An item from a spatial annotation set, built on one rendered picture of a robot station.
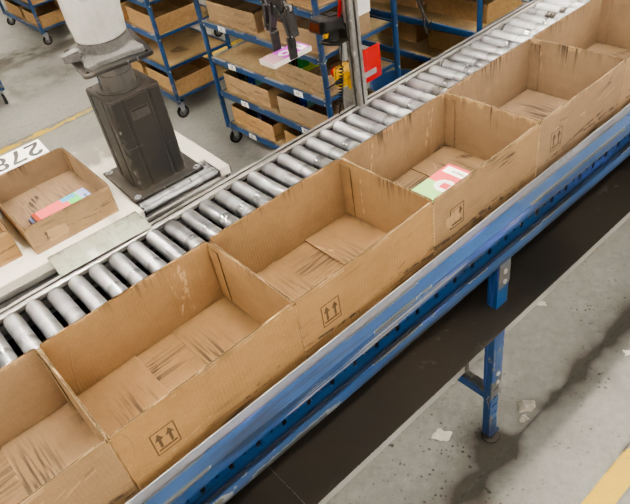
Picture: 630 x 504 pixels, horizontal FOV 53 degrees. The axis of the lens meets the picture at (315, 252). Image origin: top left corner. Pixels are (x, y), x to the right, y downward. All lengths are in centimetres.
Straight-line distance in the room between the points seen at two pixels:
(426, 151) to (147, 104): 87
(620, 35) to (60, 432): 200
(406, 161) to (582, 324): 112
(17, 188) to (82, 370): 115
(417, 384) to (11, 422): 88
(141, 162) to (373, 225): 87
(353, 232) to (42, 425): 80
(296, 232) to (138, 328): 43
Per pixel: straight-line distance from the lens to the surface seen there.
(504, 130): 170
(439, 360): 161
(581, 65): 200
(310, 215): 153
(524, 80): 210
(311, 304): 121
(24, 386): 134
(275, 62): 208
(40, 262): 205
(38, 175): 241
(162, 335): 142
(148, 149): 212
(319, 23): 222
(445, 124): 181
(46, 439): 136
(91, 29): 198
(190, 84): 427
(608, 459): 224
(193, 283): 140
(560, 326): 255
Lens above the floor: 186
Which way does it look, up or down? 40 degrees down
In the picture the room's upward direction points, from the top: 11 degrees counter-clockwise
